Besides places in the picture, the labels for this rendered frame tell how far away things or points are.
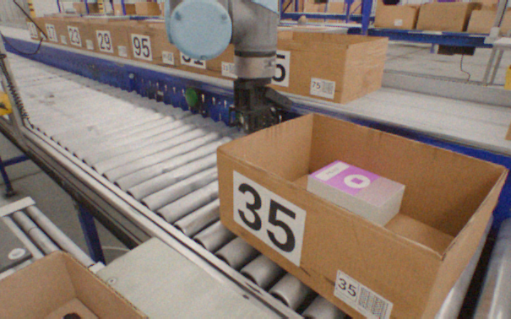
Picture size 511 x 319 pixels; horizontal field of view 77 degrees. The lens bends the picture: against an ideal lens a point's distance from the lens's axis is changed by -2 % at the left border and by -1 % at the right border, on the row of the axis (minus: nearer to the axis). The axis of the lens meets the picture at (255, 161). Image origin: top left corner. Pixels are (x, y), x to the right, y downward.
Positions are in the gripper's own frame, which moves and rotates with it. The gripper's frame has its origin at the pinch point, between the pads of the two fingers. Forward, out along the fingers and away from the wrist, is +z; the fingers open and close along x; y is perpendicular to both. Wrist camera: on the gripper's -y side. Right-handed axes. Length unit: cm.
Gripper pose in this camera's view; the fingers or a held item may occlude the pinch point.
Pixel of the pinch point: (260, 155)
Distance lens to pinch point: 80.7
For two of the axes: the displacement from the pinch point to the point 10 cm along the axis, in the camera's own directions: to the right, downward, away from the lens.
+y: -6.6, 3.3, -6.7
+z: 0.0, 8.9, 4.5
